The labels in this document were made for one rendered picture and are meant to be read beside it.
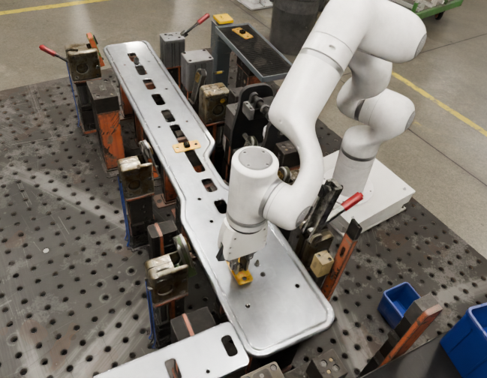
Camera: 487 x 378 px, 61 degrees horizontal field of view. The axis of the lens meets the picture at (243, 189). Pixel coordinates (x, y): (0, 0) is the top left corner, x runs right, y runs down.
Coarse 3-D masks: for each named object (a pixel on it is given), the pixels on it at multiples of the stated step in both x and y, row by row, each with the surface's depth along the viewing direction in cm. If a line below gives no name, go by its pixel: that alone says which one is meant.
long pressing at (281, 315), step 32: (128, 64) 158; (160, 64) 160; (128, 96) 144; (160, 128) 133; (192, 128) 135; (160, 160) 123; (192, 192) 115; (224, 192) 116; (192, 224) 107; (256, 256) 102; (288, 256) 102; (224, 288) 94; (256, 288) 95; (288, 288) 96; (256, 320) 90; (288, 320) 90; (320, 320) 91; (256, 352) 85
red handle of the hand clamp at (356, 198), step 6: (360, 192) 100; (348, 198) 100; (354, 198) 99; (360, 198) 99; (342, 204) 99; (348, 204) 99; (354, 204) 99; (336, 210) 100; (342, 210) 99; (330, 216) 100; (336, 216) 100; (312, 228) 100
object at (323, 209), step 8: (328, 184) 92; (336, 184) 91; (320, 192) 90; (328, 192) 91; (336, 192) 90; (320, 200) 95; (328, 200) 92; (336, 200) 93; (312, 208) 97; (320, 208) 96; (328, 208) 93; (312, 216) 98; (320, 216) 95; (328, 216) 96; (312, 224) 101; (320, 224) 97; (304, 232) 102; (312, 232) 99
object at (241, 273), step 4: (228, 264) 98; (240, 264) 97; (240, 268) 96; (232, 272) 96; (240, 272) 96; (244, 272) 96; (248, 272) 97; (236, 276) 96; (240, 276) 96; (244, 276) 96; (248, 276) 96; (236, 280) 95; (240, 280) 95; (244, 280) 95; (248, 280) 95; (252, 280) 95; (240, 284) 94
